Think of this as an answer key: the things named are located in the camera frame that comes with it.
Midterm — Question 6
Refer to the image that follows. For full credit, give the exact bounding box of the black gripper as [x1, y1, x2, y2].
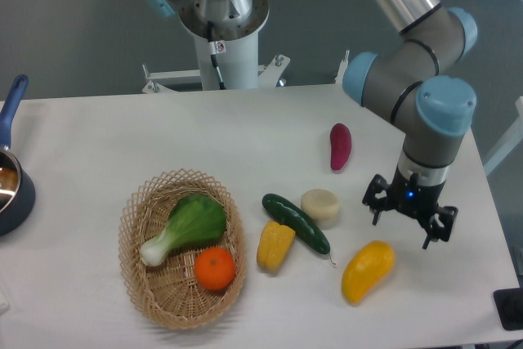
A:
[362, 165, 458, 249]

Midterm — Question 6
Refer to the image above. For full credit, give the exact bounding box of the yellow mango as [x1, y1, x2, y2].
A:
[341, 240, 396, 305]

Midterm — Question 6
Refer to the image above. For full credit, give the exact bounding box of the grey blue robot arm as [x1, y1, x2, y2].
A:
[146, 0, 477, 243]

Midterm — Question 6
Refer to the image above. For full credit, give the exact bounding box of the beige round cake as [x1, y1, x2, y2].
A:
[301, 189, 341, 228]

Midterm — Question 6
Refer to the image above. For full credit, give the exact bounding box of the purple sweet potato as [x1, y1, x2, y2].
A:
[329, 123, 352, 171]

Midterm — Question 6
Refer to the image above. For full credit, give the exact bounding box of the green cucumber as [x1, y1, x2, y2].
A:
[261, 193, 334, 265]

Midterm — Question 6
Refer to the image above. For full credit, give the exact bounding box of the black device at table edge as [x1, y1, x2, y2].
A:
[493, 288, 523, 331]

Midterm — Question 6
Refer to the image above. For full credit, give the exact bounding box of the yellow bell pepper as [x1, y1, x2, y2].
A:
[257, 221, 296, 272]

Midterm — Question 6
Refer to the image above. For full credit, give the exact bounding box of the orange tangerine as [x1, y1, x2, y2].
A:
[194, 247, 236, 291]

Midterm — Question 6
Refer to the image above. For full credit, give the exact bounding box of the green bok choy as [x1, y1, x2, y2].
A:
[140, 193, 227, 266]

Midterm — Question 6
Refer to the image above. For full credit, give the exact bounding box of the woven wicker basket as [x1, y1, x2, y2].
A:
[118, 169, 248, 329]

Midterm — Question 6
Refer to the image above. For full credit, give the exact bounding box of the dark blue saucepan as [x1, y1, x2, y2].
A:
[1, 74, 36, 236]

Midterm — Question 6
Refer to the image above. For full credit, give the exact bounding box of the white metal frame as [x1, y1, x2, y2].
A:
[141, 49, 352, 95]

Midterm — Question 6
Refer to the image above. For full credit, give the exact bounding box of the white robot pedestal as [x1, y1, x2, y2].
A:
[179, 0, 270, 91]

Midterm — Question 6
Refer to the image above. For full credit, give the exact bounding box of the black cable on pedestal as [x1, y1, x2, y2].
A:
[205, 20, 227, 91]

